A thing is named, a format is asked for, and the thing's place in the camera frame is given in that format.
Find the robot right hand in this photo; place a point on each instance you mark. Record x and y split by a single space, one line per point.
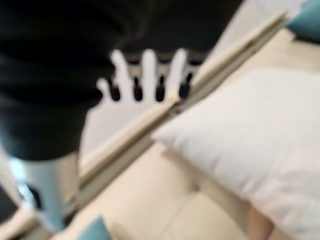
50 75

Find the teal cushion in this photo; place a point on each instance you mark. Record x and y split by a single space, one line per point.
95 231
307 17

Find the white cushion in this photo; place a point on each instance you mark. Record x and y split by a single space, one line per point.
250 125

